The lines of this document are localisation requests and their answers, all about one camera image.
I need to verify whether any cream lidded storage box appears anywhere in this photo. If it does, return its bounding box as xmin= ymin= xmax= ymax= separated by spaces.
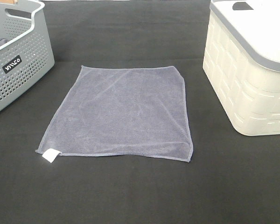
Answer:
xmin=203 ymin=0 xmax=280 ymax=136

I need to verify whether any grey perforated plastic basket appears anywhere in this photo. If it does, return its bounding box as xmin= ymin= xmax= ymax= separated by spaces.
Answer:
xmin=0 ymin=0 xmax=55 ymax=111

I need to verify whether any grey microfibre towel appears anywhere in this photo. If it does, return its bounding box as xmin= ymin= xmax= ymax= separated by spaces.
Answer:
xmin=36 ymin=66 xmax=193 ymax=162

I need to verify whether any wooden basket handle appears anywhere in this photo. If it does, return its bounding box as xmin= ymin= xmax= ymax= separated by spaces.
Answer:
xmin=7 ymin=0 xmax=18 ymax=4

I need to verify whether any black table cloth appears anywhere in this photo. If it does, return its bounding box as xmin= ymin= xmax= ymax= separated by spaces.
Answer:
xmin=0 ymin=0 xmax=280 ymax=224

